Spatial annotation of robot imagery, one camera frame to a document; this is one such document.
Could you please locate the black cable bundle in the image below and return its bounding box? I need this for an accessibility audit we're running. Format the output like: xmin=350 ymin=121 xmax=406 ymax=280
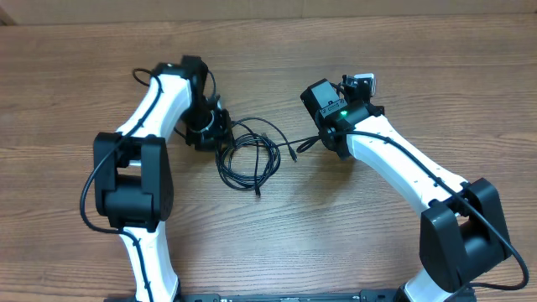
xmin=214 ymin=116 xmax=324 ymax=198

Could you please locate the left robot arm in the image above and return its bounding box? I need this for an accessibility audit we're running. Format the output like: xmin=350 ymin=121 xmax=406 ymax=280
xmin=84 ymin=55 xmax=233 ymax=301

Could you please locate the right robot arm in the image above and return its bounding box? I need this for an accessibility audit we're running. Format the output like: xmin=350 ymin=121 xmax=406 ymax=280
xmin=300 ymin=73 xmax=512 ymax=301

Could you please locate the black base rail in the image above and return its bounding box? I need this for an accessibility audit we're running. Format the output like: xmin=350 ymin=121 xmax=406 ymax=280
xmin=104 ymin=288 xmax=477 ymax=302

